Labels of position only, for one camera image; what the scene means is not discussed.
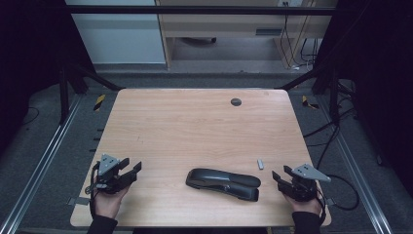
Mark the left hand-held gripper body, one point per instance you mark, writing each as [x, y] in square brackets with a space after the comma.
[108, 180]

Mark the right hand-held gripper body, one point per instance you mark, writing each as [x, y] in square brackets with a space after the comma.
[300, 188]

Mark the grey staple strip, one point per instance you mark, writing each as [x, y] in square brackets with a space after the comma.
[260, 164]

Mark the black stapler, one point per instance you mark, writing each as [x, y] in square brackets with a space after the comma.
[220, 183]

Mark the person's right hand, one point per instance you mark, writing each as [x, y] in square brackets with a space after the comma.
[308, 207]

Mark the person's left hand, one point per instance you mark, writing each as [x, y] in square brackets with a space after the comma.
[107, 204]

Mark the grey tape piece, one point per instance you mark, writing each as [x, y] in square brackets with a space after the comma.
[78, 201]
[330, 202]

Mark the yellow black tape strip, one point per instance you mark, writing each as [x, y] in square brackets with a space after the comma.
[306, 101]
[99, 102]

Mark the round grey table grommet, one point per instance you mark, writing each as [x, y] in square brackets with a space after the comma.
[236, 102]

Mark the white cabinet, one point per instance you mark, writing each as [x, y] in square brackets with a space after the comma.
[120, 39]

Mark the black curtain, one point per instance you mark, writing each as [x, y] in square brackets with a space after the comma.
[29, 48]
[380, 65]

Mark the dark object under desk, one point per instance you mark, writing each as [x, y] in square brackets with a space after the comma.
[198, 40]

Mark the light wooden desk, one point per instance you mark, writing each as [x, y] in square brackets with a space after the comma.
[224, 24]

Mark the aluminium floor rail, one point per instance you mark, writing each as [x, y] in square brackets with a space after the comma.
[39, 172]
[360, 182]

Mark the black metal frame stand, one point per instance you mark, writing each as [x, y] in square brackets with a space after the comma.
[64, 97]
[333, 97]

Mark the black horizontal frame bar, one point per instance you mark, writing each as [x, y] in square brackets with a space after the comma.
[195, 9]

